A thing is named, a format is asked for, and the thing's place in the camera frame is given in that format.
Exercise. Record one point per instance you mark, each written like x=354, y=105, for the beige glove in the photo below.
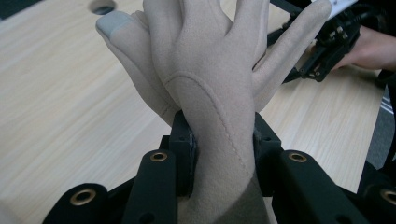
x=130, y=62
x=214, y=102

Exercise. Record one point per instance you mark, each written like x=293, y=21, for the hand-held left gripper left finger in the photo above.
x=155, y=186

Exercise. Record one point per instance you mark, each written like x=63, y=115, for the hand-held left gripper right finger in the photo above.
x=305, y=193

